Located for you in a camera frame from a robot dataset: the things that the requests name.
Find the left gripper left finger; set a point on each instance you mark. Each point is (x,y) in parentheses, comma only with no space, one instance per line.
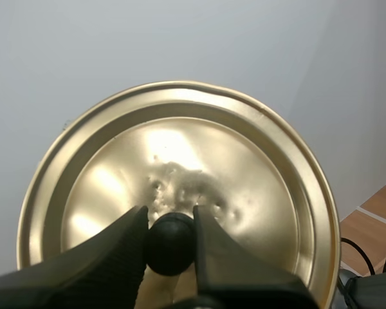
(83,273)

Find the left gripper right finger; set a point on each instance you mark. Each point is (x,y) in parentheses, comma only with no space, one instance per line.
(231,277)

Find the gold pot lid black knob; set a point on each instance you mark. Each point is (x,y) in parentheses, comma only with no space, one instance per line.
(212,145)

